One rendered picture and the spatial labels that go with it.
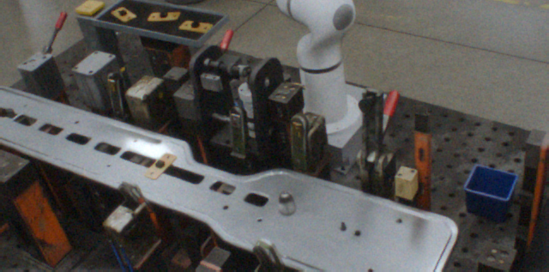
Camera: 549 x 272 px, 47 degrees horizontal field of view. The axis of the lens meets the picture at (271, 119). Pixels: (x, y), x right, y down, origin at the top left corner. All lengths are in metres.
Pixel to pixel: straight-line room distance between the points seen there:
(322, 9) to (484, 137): 0.65
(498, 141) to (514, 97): 1.35
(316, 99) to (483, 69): 1.78
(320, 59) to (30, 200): 0.80
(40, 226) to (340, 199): 0.78
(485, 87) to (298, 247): 2.19
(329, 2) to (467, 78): 1.88
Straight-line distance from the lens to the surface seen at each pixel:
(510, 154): 1.86
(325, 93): 1.73
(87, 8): 1.90
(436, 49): 3.57
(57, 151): 1.65
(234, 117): 1.43
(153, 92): 1.60
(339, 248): 1.23
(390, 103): 1.32
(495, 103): 3.19
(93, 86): 1.70
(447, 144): 1.88
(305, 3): 1.58
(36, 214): 1.68
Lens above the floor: 1.94
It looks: 38 degrees down
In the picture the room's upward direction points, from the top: 11 degrees counter-clockwise
